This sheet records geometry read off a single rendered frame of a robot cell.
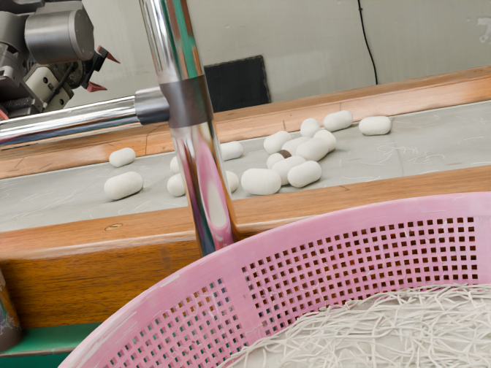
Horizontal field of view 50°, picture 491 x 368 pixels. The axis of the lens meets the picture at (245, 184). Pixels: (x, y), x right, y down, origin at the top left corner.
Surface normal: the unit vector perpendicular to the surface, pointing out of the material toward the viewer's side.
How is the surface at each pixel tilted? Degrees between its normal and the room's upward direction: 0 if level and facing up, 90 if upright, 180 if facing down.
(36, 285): 90
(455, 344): 8
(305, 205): 0
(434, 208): 75
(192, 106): 90
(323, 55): 90
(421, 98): 45
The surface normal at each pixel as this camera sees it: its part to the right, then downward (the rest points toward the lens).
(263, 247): 0.36, -0.09
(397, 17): -0.22, 0.32
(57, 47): -0.04, 0.59
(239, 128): -0.25, -0.45
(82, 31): 0.99, -0.08
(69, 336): -0.20, -0.94
